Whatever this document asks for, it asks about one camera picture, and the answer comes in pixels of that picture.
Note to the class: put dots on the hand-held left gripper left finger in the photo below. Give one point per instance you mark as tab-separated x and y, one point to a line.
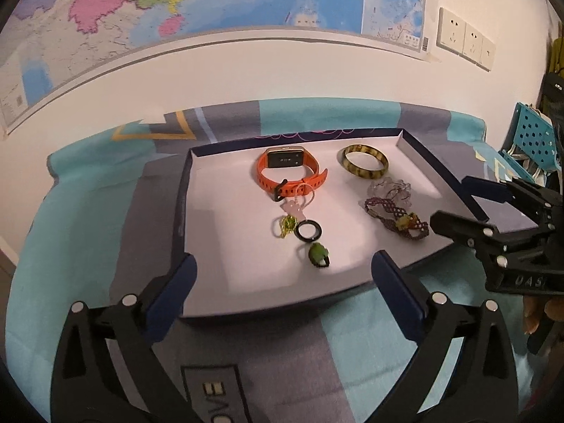
176	293

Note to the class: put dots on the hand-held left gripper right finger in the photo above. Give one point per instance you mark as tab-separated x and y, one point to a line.
398	295

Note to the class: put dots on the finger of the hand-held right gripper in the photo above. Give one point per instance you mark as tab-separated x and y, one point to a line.
467	229
498	190

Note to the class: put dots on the white tray with dark rim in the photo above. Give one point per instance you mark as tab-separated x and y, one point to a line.
229	238

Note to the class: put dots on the person's right hand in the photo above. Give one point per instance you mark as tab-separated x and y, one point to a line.
534	315

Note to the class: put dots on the blue perforated basket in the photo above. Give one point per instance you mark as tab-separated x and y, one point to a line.
535	134

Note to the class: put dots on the teal grey printed mat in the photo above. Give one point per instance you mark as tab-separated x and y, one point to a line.
66	229

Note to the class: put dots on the tortoiseshell bangle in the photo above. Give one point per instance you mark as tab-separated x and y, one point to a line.
352	168

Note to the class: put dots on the orange smartwatch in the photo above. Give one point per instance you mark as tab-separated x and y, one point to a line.
268	179

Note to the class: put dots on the yellow cloth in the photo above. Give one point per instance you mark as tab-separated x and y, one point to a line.
556	55

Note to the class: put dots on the white wall socket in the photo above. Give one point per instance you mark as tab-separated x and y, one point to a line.
488	53
473	42
451	30

